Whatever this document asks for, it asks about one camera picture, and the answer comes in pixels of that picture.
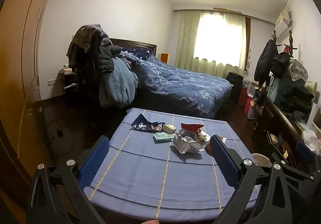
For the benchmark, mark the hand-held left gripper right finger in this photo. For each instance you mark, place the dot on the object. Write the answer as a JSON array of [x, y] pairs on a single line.
[[224, 161]]

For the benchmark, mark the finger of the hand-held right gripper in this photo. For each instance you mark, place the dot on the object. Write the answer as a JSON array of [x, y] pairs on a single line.
[[304, 151]]

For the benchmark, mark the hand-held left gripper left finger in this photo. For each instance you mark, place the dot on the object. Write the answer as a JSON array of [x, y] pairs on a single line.
[[94, 161]]

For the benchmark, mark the blue snack bag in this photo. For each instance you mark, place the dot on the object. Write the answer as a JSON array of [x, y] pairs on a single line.
[[144, 123]]

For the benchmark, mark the white plastic bag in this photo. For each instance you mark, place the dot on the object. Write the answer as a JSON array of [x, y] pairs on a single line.
[[311, 138]]

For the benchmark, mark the small red packet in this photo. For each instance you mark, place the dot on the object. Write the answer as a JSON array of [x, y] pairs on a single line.
[[208, 148]]

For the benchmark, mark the white round stool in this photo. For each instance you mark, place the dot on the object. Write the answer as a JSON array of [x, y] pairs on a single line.
[[260, 158]]

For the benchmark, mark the white board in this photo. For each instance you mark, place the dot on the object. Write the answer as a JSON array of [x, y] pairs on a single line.
[[314, 116]]

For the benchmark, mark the crumpled silver wrapper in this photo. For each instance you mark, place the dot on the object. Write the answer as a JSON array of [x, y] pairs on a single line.
[[185, 145]]

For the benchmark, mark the red snack packet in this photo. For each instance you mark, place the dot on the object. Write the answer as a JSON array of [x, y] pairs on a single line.
[[190, 127]]

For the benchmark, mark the table with blue checked cloth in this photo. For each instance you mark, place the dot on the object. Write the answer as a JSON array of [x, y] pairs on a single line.
[[150, 176]]

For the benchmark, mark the pile of clothes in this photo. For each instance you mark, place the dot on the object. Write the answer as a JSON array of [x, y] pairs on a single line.
[[293, 93]]

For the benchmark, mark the small beige box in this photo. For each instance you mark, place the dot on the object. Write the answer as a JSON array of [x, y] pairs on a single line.
[[169, 128]]

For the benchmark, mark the green wet wipes packet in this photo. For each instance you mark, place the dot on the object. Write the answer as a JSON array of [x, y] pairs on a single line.
[[163, 136]]

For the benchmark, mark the black suitcase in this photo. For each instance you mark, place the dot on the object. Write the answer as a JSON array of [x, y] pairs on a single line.
[[234, 86]]

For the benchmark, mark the blue fleece robe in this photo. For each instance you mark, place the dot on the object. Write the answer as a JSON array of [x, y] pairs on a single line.
[[117, 83]]

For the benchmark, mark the dark nightstand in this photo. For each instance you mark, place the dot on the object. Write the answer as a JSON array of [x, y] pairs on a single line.
[[71, 81]]

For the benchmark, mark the blue floral duvet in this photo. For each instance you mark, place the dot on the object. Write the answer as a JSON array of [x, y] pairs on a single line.
[[180, 81]]

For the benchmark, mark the tissue box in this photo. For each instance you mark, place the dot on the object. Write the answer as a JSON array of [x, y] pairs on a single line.
[[67, 71]]

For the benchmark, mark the black hanging coat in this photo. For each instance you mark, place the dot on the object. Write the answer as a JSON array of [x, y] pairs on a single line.
[[265, 61]]

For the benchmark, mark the black chair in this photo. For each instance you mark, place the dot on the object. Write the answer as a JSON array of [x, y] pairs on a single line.
[[94, 48]]

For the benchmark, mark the wooden coat rack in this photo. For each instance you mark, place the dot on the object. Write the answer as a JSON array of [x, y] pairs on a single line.
[[291, 38]]

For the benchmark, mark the blue starry pillow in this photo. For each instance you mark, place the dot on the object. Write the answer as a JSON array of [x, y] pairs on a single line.
[[139, 53]]

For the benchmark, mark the orange wooden cabinet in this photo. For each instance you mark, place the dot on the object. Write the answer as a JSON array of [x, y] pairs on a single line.
[[164, 58]]

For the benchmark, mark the dark wooden headboard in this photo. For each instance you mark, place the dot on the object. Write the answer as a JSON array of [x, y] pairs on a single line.
[[135, 42]]

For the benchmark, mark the dark jackets on rack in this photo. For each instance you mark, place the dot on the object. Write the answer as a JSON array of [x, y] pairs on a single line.
[[85, 35]]

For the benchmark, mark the white air conditioner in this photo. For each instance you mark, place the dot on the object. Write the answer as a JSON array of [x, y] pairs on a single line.
[[283, 27]]

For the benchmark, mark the sheer green curtain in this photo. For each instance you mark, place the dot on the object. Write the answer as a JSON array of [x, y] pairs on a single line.
[[185, 38]]

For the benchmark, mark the wooden wardrobe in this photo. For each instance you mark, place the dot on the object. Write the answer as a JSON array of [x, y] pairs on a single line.
[[22, 51]]

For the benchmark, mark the white wall socket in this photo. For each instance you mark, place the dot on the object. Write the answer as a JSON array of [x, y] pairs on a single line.
[[51, 82]]

